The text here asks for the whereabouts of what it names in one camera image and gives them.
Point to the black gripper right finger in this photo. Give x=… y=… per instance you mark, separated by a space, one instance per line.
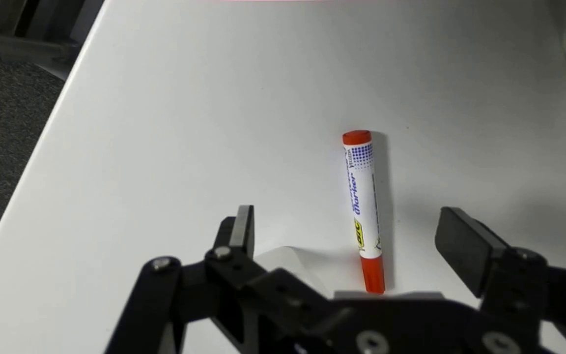
x=469 y=252

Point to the red whiteboard marker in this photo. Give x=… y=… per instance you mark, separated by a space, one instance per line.
x=361 y=197

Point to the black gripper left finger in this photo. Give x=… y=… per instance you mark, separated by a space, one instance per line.
x=234 y=282

